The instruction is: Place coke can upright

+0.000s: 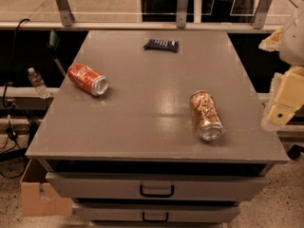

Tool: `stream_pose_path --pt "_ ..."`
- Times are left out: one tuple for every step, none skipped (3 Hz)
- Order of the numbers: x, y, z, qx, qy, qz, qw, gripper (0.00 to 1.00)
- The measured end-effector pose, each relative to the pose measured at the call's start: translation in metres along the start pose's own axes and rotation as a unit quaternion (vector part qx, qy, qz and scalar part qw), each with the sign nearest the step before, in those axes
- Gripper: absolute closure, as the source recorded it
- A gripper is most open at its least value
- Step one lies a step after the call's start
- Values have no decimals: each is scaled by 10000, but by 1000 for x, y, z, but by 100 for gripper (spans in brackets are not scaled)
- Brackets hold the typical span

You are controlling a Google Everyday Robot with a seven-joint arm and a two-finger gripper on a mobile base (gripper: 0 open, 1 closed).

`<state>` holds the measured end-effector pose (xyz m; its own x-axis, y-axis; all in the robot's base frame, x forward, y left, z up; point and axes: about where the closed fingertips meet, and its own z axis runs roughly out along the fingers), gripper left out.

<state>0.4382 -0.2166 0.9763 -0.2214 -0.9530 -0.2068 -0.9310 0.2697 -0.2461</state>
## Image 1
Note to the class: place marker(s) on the green handled tool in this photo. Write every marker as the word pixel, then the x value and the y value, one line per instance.
pixel 52 46

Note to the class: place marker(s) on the middle metal bracket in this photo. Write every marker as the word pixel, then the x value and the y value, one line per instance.
pixel 181 13

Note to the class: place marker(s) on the orange patterned soda can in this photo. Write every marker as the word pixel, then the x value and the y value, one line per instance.
pixel 205 117

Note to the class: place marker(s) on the left metal bracket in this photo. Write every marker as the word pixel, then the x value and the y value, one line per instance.
pixel 66 14

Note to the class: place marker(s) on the lower grey drawer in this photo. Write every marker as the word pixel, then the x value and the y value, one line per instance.
pixel 155 213

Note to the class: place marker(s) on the red coke can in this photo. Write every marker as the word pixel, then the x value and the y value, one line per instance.
pixel 88 79

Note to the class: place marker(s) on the dark blue snack bag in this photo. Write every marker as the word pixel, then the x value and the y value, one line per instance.
pixel 164 45

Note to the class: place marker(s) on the right metal bracket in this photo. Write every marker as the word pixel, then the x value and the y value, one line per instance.
pixel 259 17

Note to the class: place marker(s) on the grey drawer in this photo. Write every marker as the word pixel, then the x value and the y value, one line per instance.
pixel 155 186
pixel 155 213

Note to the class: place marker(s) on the metal bracket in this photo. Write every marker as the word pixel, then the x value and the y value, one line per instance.
pixel 259 17
pixel 181 13
pixel 66 14

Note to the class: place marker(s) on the upper grey drawer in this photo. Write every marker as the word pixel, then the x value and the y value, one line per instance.
pixel 155 186

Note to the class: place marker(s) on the brown cardboard box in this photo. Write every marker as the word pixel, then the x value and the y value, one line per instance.
pixel 38 198

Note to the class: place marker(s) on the clear plastic water bottle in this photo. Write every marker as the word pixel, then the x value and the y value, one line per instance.
pixel 38 83

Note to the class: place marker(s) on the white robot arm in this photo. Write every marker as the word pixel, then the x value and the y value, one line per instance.
pixel 292 39

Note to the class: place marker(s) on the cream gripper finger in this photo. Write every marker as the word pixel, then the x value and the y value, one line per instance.
pixel 272 42
pixel 286 96

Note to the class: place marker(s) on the grey drawer cabinet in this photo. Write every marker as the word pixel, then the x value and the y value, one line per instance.
pixel 143 124

